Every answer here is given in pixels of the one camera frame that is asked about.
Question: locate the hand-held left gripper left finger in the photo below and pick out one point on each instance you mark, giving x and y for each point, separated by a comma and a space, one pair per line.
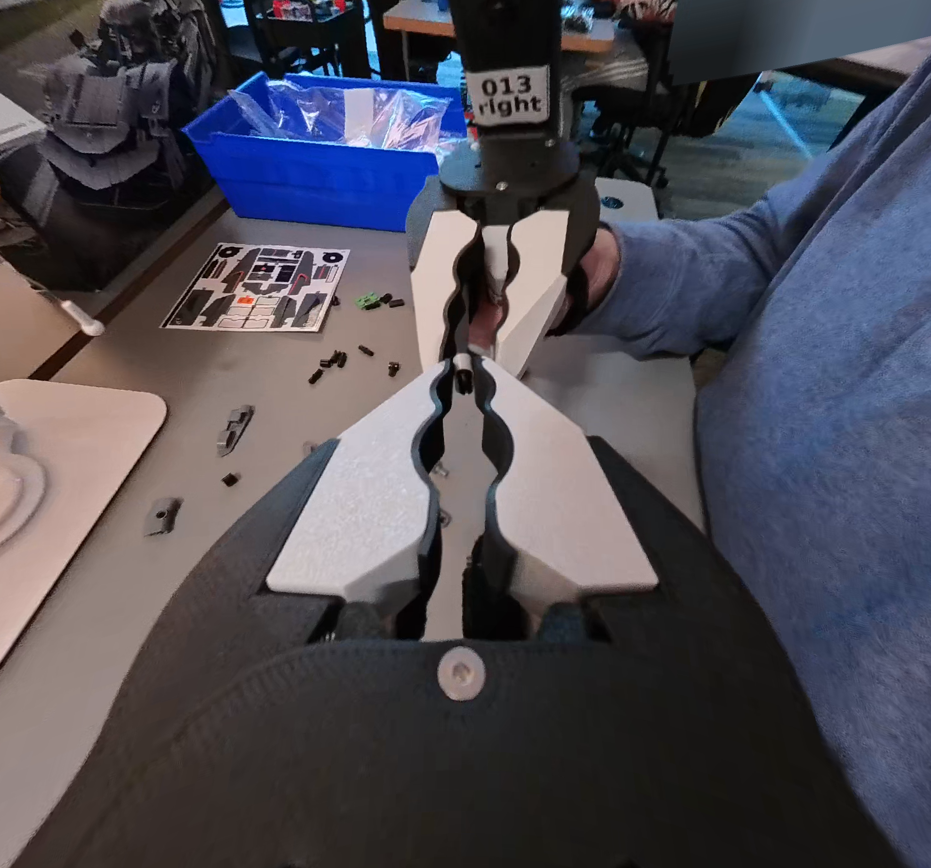
356, 519

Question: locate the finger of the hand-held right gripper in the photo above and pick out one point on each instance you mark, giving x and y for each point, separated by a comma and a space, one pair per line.
435, 279
542, 279

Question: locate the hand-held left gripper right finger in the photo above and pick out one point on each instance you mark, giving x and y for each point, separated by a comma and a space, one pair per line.
574, 519

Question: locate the small light grey lego piece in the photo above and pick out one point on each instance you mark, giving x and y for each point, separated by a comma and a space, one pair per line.
462, 360

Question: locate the person's right forearm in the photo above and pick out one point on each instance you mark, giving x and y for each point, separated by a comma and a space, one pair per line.
691, 279

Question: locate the green lego piece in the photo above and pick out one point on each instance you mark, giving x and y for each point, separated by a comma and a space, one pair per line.
367, 301

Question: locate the scattered black lego pins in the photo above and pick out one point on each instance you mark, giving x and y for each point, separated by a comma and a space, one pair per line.
338, 358

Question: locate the dark grey lego panel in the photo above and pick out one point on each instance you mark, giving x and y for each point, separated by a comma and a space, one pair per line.
234, 432

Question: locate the lego sticker sheet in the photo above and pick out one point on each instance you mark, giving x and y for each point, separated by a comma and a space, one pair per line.
254, 286

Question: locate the dark grey lego piece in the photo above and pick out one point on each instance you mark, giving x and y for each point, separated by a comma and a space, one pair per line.
164, 515

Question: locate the person's right hand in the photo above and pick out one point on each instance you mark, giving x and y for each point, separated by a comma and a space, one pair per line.
605, 264

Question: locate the wooden desk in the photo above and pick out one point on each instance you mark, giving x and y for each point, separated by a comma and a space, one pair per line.
422, 17

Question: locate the white round-cornered device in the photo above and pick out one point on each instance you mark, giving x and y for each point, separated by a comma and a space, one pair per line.
633, 199

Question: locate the black office chair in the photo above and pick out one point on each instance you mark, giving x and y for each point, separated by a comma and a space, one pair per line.
625, 105

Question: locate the plain blue plastic bin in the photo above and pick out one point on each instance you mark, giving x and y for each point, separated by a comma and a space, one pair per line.
305, 184

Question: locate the pile of clear plastic bags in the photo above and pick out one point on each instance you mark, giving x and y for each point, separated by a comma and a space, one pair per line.
364, 112

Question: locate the black cart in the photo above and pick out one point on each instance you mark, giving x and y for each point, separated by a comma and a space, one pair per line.
313, 32

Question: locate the person's torso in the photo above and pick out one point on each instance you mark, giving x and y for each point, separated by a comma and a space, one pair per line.
836, 519

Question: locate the white book stand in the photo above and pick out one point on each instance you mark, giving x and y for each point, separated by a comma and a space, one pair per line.
94, 446

